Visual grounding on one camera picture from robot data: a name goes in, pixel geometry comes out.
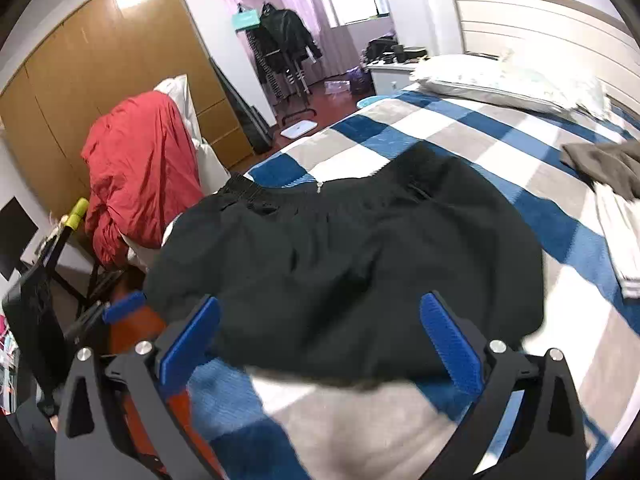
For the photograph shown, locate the yellow-green handle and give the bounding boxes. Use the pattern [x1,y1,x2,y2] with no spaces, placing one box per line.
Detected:
[61,198,91,233]

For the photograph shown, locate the blue white checkered bed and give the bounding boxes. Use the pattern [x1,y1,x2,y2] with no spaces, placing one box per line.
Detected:
[187,82,640,480]

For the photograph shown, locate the brown garment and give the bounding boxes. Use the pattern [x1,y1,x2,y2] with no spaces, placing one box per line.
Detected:
[559,140,640,201]

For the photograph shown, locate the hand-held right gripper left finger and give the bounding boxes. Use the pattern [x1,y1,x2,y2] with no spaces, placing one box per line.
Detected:
[55,296,223,480]

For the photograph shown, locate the black zip pocket pants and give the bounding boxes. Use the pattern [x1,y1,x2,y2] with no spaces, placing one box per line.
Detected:
[142,142,546,391]

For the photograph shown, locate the white pillow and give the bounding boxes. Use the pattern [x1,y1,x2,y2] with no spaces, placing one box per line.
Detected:
[410,54,611,116]

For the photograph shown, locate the black monitor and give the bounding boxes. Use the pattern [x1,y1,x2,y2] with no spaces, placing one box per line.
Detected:
[0,197,40,281]

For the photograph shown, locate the purple bag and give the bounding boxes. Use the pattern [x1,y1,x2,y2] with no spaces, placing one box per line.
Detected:
[350,67,373,95]

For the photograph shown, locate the red duvet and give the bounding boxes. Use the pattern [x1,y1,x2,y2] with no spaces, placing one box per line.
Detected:
[81,91,206,267]

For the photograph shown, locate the black hanging jacket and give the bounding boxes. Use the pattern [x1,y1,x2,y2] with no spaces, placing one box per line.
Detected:
[259,4,323,67]

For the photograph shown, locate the dark nightstand clutter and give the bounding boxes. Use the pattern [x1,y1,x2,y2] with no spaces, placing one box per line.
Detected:
[361,36,428,66]

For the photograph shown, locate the teal box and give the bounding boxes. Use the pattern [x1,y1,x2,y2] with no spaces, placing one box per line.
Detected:
[235,4,262,32]

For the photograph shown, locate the beige wooden headboard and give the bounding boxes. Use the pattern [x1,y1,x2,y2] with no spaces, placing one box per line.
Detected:
[450,0,640,126]

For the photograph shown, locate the white nightstand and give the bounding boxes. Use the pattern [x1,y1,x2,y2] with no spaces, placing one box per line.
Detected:
[366,57,421,97]

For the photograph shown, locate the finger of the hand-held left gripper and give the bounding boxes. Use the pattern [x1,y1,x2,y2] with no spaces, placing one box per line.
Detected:
[65,290,148,356]

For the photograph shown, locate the person's left forearm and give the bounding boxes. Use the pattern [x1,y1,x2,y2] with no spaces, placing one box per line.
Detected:
[0,400,60,480]

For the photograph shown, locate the white bathroom scale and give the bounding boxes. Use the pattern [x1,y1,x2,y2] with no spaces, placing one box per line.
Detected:
[280,120,320,139]

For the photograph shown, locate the white duvet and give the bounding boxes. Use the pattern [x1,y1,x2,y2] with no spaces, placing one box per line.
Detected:
[152,74,231,196]

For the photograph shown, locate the clothes rack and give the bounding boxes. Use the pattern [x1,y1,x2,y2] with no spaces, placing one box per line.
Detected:
[242,2,323,127]

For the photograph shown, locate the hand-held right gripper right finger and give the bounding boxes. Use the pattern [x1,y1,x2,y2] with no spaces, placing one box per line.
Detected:
[419,290,588,480]

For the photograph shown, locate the black metal stand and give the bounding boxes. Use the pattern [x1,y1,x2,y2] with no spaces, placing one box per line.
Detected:
[45,220,126,311]

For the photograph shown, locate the black leaning panel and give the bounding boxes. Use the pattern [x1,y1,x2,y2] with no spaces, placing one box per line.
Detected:
[210,57,275,156]

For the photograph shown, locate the brown wooden wardrobe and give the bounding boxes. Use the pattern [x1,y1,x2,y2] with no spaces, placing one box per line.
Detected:
[0,0,256,221]

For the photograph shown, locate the white garment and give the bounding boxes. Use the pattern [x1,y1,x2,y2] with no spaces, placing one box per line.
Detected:
[592,180,640,303]

